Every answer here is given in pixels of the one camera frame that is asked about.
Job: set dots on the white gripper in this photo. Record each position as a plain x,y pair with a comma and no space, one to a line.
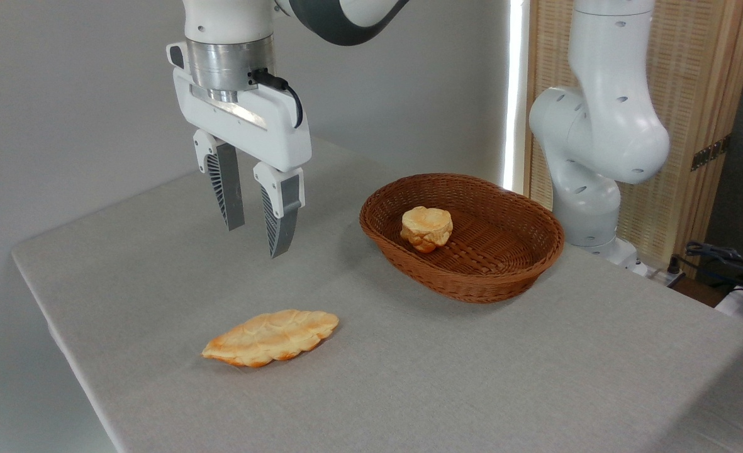
266,129

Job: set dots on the leaf-shaped bread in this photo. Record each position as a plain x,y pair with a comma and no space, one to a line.
270,336

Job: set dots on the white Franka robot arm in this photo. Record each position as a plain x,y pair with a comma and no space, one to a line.
597,126

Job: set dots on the small round bread roll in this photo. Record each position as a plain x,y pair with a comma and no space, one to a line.
426,226

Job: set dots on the brown oval wicker basket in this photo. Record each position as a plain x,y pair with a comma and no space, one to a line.
503,277

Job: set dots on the grey tablecloth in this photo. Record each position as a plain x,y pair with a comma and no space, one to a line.
472,377

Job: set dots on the wooden folding screen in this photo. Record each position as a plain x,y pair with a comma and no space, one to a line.
692,75

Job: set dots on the black metal screen hinge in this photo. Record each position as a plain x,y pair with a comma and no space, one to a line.
711,153

